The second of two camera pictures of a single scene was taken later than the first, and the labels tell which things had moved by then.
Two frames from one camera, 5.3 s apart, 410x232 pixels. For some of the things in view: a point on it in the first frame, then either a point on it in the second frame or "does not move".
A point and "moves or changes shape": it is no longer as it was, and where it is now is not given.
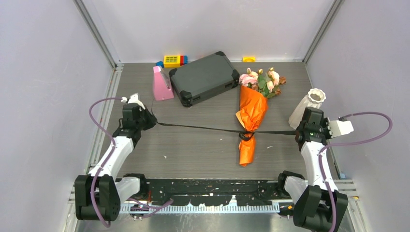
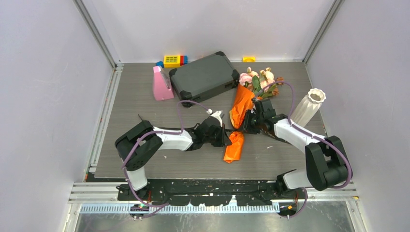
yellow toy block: (171, 61) does not move
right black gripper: (326, 123) to (248, 129)
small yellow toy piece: (249, 59) does not move
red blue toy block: (183, 60) does not move
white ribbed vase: (314, 99) does not move
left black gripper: (151, 123) to (224, 140)
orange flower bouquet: (256, 88) moves or changes shape
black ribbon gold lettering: (244, 135) to (260, 135)
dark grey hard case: (203, 78) does not move
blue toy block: (160, 63) does not move
